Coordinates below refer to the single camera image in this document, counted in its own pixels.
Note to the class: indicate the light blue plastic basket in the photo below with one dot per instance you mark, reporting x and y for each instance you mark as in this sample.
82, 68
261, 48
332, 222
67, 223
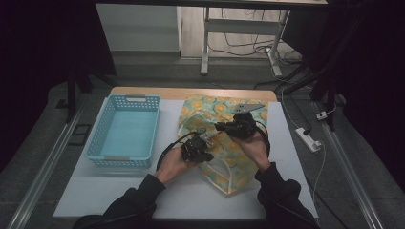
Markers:
124, 133

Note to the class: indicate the aluminium rail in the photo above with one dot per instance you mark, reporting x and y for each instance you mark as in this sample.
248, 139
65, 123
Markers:
44, 171
350, 171

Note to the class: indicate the orange print cloth bag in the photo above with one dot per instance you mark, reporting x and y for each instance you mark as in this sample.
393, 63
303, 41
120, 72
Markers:
229, 168

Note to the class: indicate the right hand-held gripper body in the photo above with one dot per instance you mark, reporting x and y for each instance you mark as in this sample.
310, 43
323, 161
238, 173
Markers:
243, 124

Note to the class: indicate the small white adapter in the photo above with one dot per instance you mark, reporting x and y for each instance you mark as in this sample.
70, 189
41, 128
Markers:
322, 115

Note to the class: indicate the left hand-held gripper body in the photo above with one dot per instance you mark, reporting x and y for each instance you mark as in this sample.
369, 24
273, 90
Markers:
194, 148

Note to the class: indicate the white metal desk frame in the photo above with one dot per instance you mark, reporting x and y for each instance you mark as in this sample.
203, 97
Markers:
242, 26

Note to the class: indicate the black floor plate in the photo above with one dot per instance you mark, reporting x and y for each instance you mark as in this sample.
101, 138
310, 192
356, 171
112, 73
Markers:
81, 134

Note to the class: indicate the white table mat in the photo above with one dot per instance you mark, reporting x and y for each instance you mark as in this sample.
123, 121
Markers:
95, 191

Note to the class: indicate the black metal stand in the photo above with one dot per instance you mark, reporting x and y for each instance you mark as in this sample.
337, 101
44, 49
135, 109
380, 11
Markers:
71, 95
328, 92

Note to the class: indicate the white power strip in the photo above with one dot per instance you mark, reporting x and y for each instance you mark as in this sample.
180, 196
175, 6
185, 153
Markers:
307, 139

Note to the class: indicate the person's right hand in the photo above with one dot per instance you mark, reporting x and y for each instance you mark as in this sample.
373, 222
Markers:
254, 149

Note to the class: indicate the white panel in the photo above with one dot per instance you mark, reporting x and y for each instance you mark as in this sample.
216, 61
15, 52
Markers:
140, 28

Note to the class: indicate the person's left hand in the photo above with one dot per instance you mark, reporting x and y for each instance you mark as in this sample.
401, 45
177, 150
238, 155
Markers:
173, 165

